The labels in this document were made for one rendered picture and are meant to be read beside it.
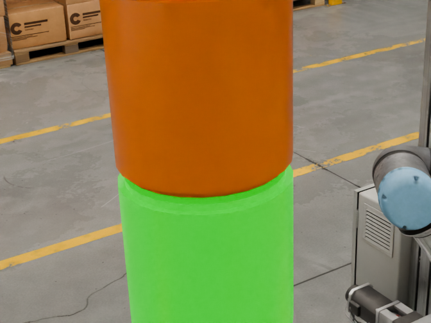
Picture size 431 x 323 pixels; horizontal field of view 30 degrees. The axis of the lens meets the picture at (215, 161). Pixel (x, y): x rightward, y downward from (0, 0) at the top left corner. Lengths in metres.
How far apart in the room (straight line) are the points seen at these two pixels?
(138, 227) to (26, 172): 5.56
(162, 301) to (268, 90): 0.07
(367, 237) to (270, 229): 2.24
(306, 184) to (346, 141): 0.78
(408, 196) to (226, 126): 1.47
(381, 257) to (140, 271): 2.23
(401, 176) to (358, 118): 4.76
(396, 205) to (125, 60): 1.48
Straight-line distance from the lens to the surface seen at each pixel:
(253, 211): 0.21
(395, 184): 1.65
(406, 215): 1.67
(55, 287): 4.38
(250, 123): 0.20
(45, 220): 5.07
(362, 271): 2.54
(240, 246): 0.21
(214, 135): 0.20
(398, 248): 2.37
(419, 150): 1.81
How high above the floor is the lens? 2.31
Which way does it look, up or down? 24 degrees down
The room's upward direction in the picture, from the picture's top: 3 degrees counter-clockwise
